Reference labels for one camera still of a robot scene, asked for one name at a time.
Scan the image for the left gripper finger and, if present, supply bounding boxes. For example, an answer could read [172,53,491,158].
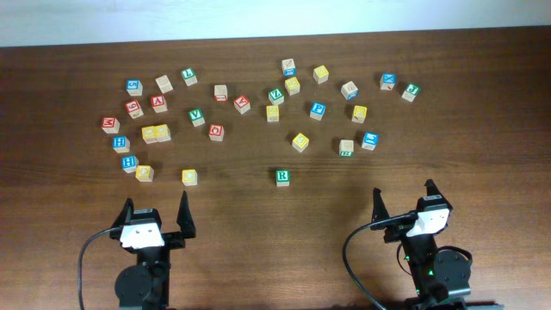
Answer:
[176,191,196,239]
[111,198,134,228]

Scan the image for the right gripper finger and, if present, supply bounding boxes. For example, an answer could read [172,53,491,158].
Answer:
[424,179,450,210]
[371,188,390,222]

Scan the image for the yellow C block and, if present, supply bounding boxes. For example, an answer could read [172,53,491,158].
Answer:
[182,169,198,186]

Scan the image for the green V block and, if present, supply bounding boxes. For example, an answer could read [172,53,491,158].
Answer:
[189,108,205,127]

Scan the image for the blue P block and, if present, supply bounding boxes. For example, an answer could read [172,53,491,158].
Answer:
[310,102,326,121]

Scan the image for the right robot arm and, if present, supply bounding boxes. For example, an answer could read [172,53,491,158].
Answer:
[372,179,504,309]

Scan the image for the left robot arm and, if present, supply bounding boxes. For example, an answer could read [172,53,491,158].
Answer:
[109,193,196,310]

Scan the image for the yellow O block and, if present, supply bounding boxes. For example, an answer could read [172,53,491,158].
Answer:
[135,165,154,183]

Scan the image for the blue H block lower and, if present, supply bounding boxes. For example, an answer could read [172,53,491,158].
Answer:
[121,155,139,173]

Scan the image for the blue h block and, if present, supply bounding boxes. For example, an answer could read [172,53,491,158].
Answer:
[121,155,139,173]
[112,136,130,153]

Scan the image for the blue I block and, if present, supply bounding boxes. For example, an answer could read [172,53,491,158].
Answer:
[362,132,379,151]

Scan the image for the blue H block upper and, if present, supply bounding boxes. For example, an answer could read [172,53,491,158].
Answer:
[112,136,130,153]

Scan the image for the wooden block green R side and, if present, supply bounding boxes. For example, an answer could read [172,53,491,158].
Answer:
[339,139,354,157]

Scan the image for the yellow block left of pair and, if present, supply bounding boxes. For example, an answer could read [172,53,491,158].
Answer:
[141,126,158,144]

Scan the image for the yellow block of pair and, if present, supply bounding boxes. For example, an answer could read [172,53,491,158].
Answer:
[141,126,158,144]
[155,124,171,142]

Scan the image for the yellow block right of pair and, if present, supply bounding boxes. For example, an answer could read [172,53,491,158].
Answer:
[155,124,171,142]

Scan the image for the red M block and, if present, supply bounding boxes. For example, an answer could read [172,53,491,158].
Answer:
[101,116,120,134]

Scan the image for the red O block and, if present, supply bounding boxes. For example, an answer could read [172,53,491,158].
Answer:
[208,124,225,142]

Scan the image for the green J block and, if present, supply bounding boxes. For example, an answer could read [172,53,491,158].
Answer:
[401,83,421,102]

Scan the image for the yellow block centre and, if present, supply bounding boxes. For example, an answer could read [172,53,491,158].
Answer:
[292,133,310,152]

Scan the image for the red 6 block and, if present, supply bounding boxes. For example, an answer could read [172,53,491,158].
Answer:
[125,100,144,119]

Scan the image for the blue X block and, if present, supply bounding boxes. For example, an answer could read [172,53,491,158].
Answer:
[380,72,397,90]

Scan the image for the wooden block blue D side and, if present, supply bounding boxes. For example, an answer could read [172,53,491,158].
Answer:
[341,81,358,101]

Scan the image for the blue S block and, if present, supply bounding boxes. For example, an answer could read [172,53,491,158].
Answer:
[126,79,143,96]

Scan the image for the red A block tilted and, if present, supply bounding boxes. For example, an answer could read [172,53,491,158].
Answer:
[233,95,251,115]

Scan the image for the red I side block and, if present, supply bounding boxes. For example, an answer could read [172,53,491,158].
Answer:
[214,84,228,102]

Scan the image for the plain wooden block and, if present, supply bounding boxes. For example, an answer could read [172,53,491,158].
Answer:
[155,75,173,94]

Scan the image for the yellow block below Z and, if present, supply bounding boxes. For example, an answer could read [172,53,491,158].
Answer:
[266,105,280,122]

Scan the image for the green L block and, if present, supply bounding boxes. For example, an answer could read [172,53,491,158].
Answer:
[181,67,198,86]

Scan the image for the yellow block top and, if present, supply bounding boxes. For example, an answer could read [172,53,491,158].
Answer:
[313,65,329,84]

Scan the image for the yellow block near Z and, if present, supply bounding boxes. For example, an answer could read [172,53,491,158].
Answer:
[284,77,300,96]

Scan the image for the green Z block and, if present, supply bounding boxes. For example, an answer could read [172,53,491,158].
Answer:
[268,88,284,105]

